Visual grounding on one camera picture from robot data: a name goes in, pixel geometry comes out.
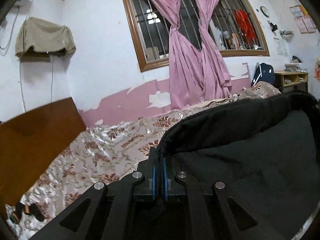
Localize black jacket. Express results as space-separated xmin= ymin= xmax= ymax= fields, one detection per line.
xmin=157 ymin=91 xmax=319 ymax=239

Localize floral satin bedspread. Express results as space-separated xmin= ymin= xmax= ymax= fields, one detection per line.
xmin=7 ymin=81 xmax=280 ymax=239

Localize small dark items on bed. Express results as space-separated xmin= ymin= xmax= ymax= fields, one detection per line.
xmin=9 ymin=202 xmax=44 ymax=224

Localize brown wooden headboard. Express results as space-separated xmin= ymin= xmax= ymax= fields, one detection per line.
xmin=1 ymin=98 xmax=86 ymax=217

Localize left pink curtain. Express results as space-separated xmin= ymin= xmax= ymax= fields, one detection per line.
xmin=151 ymin=0 xmax=204 ymax=109

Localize pink curtain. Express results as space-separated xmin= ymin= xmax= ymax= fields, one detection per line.
xmin=195 ymin=0 xmax=232 ymax=100
xmin=151 ymin=0 xmax=204 ymax=109

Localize right pink curtain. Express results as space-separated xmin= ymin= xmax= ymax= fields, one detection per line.
xmin=195 ymin=0 xmax=232 ymax=100

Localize blue backpack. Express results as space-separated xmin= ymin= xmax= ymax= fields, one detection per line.
xmin=251 ymin=63 xmax=275 ymax=86

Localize wooden shelf desk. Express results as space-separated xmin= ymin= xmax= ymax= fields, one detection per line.
xmin=274 ymin=71 xmax=308 ymax=93

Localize wooden framed barred window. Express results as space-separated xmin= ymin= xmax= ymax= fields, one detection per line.
xmin=123 ymin=0 xmax=270 ymax=72

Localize beige cloth covered box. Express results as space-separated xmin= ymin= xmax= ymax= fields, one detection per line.
xmin=15 ymin=17 xmax=76 ymax=57

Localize red cloth at window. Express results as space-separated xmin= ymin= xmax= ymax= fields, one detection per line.
xmin=234 ymin=9 xmax=257 ymax=45

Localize colourful wall poster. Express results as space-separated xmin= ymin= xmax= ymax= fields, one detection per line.
xmin=314 ymin=58 xmax=320 ymax=81

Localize round wall clock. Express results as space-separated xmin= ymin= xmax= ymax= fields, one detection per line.
xmin=260 ymin=6 xmax=270 ymax=18

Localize pink certificates on wall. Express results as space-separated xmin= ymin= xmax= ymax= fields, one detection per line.
xmin=285 ymin=0 xmax=317 ymax=34

